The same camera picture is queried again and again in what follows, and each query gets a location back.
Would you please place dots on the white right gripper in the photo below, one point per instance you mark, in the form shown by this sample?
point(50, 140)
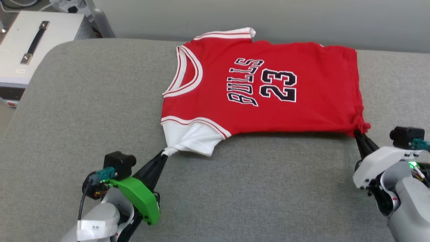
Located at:
point(376, 164)

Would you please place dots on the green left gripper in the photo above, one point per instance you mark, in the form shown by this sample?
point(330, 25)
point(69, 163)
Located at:
point(141, 198)

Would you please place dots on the red Bulls 23 jersey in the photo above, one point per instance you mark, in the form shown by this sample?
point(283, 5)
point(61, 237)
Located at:
point(268, 111)

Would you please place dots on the white power strip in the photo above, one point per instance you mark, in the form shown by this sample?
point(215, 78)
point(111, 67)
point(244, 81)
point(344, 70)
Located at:
point(79, 5)

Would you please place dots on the white metal equipment box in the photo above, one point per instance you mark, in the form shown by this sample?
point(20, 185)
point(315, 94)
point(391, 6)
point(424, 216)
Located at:
point(20, 43)

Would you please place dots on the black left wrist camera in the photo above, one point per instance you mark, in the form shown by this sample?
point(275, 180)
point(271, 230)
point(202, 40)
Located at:
point(117, 163)

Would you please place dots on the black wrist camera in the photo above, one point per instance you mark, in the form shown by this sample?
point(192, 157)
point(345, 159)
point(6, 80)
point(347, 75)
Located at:
point(117, 163)
point(404, 136)

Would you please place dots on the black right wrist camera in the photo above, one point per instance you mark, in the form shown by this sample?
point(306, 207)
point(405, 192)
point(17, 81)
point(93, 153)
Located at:
point(404, 136)

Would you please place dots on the grey metal frame post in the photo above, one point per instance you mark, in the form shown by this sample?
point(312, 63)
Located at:
point(102, 23)

